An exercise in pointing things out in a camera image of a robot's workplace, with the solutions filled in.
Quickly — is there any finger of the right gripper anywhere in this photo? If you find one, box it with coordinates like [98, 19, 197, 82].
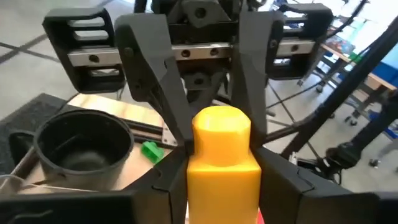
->
[114, 13, 195, 154]
[230, 10, 286, 149]

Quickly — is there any bright green toy brick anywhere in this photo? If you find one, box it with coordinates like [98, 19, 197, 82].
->
[141, 141, 165, 165]

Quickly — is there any black plastic bucket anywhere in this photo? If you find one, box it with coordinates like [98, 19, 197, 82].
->
[8, 108, 135, 191]

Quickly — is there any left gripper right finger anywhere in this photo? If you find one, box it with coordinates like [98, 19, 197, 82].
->
[253, 147, 377, 224]

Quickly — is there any yellow single-stud toy block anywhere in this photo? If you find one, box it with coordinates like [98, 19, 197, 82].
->
[186, 105, 262, 224]

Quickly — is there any wooden background table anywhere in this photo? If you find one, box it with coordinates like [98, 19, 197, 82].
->
[310, 18, 398, 94]

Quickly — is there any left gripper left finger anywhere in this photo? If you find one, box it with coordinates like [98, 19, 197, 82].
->
[132, 145, 192, 224]

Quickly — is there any black aluminium table frame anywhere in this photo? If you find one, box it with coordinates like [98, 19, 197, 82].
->
[124, 15, 398, 169]

